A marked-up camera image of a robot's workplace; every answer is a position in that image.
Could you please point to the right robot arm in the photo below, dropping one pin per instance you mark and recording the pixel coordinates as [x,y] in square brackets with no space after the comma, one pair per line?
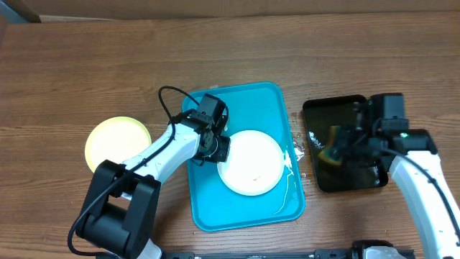
[383,138]

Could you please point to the teal plastic serving tray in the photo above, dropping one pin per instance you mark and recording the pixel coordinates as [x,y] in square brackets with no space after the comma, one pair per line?
[215,207]

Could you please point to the yellow-green rimmed plate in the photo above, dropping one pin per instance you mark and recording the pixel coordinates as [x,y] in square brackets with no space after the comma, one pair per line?
[116,139]

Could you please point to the black water tray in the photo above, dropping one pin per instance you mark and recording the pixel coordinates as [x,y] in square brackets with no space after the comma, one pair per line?
[320,115]

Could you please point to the white plate with blue rim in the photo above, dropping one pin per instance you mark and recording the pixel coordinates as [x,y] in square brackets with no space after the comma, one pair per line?
[254,165]

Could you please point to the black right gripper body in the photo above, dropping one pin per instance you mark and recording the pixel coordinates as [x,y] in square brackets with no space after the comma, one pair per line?
[359,148]

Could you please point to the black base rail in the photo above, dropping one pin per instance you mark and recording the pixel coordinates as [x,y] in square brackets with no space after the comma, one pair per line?
[355,251]

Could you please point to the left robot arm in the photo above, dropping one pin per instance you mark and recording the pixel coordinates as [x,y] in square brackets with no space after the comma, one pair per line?
[119,209]

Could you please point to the yellow green scrub sponge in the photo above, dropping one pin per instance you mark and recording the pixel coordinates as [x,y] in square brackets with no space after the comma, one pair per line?
[330,153]

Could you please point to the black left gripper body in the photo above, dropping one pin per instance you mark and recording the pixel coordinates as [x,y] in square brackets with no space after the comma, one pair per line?
[210,153]

